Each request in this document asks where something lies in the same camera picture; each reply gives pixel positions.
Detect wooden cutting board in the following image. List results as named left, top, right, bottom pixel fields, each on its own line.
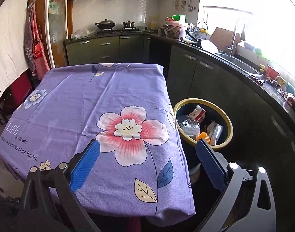
left=210, top=27, right=233, bottom=52

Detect purple floral tablecloth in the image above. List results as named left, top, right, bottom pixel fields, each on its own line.
left=0, top=63, right=195, bottom=227

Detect red checkered apron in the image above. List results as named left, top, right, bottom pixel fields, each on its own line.
left=24, top=0, right=50, bottom=80

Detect red white small carton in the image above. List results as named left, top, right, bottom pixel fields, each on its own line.
left=189, top=105, right=206, bottom=123

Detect kitchen sink with faucet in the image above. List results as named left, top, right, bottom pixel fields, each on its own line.
left=218, top=28, right=259, bottom=74

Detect yellow rimmed blue trash bin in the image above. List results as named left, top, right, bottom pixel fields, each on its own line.
left=173, top=98, right=234, bottom=151

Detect green kitchen cabinets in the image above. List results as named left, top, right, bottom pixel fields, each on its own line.
left=64, top=34, right=295, bottom=165

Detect orange foam net sleeve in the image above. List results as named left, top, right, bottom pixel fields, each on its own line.
left=196, top=132, right=210, bottom=143

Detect steel cooking pot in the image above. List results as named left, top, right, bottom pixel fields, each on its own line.
left=122, top=20, right=135, bottom=30

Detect dish rack with items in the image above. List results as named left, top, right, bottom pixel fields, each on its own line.
left=159, top=15, right=208, bottom=40

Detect plastic bag on counter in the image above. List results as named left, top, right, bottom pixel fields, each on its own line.
left=71, top=29, right=96, bottom=40

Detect white cloth cover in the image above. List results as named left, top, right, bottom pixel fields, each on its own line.
left=0, top=0, right=28, bottom=93

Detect black wok with lid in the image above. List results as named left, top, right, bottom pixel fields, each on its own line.
left=95, top=18, right=116, bottom=30

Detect red wooden chair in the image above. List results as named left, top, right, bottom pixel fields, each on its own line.
left=0, top=71, right=32, bottom=124

